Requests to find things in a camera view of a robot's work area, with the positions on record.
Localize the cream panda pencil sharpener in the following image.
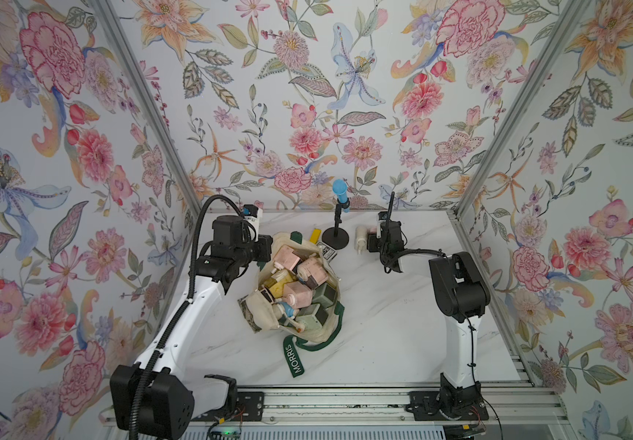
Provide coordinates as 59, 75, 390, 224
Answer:
354, 225, 370, 255

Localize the pink pencil sharpener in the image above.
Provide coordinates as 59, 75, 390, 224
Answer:
296, 257, 329, 290
281, 282, 313, 309
272, 245, 302, 271

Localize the cream canvas tote bag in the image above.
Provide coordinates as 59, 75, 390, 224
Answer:
238, 232, 345, 378

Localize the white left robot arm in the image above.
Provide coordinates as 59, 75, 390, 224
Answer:
109, 195, 272, 439

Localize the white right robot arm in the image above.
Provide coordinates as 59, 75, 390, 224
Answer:
367, 194, 491, 422

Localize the yellow pencil sharpener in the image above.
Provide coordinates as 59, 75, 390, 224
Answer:
263, 271, 293, 299

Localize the pink pencil sharpener in bag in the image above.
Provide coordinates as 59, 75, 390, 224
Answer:
281, 282, 313, 309

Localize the green pencil sharpener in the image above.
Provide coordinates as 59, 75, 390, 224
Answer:
296, 304, 329, 331

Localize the black microphone stand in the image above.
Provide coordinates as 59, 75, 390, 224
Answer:
321, 202, 351, 250

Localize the yellow wooden block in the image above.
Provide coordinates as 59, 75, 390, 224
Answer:
309, 228, 322, 245

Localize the blue microphone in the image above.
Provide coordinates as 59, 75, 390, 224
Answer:
332, 179, 351, 212

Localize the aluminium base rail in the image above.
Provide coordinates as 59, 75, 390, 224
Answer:
101, 354, 571, 440

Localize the aluminium corner post left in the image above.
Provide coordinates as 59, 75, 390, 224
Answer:
90, 0, 201, 216

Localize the aluminium corner post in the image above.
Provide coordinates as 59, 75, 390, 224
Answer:
450, 1, 587, 221
90, 0, 201, 216

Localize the aluminium corner post right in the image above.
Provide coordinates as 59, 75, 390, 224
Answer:
450, 1, 587, 221

